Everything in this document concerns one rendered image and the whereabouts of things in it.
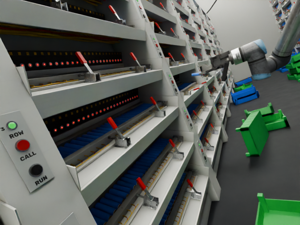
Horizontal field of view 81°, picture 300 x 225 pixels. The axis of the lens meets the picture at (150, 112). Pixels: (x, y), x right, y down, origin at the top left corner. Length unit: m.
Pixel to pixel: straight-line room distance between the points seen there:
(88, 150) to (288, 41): 1.09
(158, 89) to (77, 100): 0.52
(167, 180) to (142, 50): 0.59
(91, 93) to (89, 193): 0.22
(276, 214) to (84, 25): 0.95
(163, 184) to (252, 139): 0.78
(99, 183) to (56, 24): 0.38
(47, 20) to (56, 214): 0.39
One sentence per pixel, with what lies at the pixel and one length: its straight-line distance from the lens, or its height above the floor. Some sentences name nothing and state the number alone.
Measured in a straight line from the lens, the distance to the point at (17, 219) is 0.32.
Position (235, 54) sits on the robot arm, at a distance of 1.17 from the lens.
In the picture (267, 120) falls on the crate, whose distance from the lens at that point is 1.82.
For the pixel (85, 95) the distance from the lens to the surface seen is 0.44.
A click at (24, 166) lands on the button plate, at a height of 0.61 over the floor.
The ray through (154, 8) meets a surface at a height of 1.08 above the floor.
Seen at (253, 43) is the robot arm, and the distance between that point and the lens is 1.18.
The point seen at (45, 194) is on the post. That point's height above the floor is 0.56.
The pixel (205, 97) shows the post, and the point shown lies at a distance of 1.54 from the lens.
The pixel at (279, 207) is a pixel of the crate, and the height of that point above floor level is 0.02.
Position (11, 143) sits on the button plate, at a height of 0.65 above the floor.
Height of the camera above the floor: 0.63
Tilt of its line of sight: 5 degrees down
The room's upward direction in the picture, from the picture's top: 24 degrees counter-clockwise
